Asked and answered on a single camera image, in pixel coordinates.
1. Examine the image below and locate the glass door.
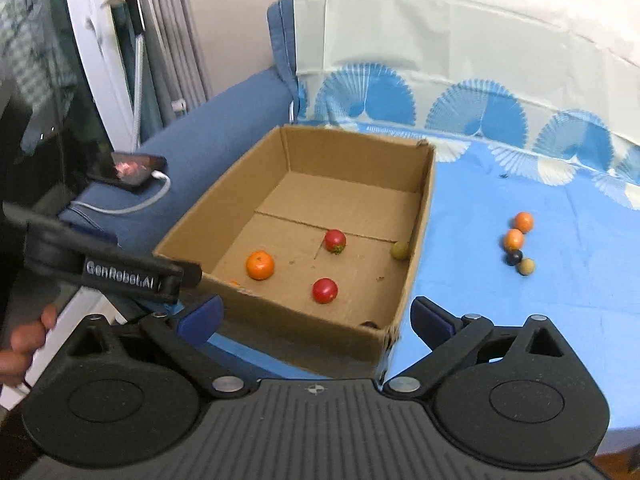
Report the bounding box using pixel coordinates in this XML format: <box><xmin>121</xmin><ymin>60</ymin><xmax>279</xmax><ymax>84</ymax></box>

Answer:
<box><xmin>0</xmin><ymin>0</ymin><xmax>113</xmax><ymax>211</ymax></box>

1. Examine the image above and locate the person's left hand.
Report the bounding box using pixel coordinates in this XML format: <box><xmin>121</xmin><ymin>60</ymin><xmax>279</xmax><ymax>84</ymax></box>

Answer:
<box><xmin>0</xmin><ymin>305</ymin><xmax>58</xmax><ymax>388</ymax></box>

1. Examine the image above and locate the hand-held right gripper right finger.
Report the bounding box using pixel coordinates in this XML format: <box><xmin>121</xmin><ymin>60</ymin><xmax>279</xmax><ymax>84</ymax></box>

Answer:
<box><xmin>382</xmin><ymin>296</ymin><xmax>583</xmax><ymax>403</ymax></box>

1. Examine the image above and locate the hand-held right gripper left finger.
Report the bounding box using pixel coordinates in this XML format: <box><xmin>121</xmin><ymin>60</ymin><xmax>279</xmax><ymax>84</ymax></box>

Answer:
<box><xmin>62</xmin><ymin>294</ymin><xmax>261</xmax><ymax>401</ymax></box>

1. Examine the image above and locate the brown cardboard box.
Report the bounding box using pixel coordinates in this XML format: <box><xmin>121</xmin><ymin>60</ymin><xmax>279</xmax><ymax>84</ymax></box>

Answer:
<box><xmin>152</xmin><ymin>125</ymin><xmax>437</xmax><ymax>378</ymax></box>

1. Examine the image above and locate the white board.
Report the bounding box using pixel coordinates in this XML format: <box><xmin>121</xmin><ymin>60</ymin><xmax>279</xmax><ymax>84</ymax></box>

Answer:
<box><xmin>0</xmin><ymin>287</ymin><xmax>126</xmax><ymax>411</ymax></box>

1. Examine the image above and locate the blue sofa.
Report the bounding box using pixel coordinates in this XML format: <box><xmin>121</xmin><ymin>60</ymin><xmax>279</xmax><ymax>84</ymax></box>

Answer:
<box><xmin>57</xmin><ymin>0</ymin><xmax>301</xmax><ymax>261</ymax></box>

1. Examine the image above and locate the white charging cable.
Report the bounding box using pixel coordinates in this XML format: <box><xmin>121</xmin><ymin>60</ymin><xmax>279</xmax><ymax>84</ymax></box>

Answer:
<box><xmin>70</xmin><ymin>170</ymin><xmax>172</xmax><ymax>216</ymax></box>

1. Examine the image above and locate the grey curtain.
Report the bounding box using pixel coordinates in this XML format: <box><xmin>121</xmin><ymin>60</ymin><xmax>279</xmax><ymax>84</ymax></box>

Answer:
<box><xmin>137</xmin><ymin>0</ymin><xmax>213</xmax><ymax>126</ymax></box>

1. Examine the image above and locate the white door frame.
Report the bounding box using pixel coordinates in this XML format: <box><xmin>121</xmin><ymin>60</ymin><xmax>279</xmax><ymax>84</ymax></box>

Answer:
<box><xmin>60</xmin><ymin>0</ymin><xmax>143</xmax><ymax>151</ymax></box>

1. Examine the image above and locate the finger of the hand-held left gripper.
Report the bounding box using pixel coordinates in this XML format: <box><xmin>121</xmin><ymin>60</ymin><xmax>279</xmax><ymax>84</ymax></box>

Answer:
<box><xmin>174</xmin><ymin>261</ymin><xmax>203</xmax><ymax>304</ymax></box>

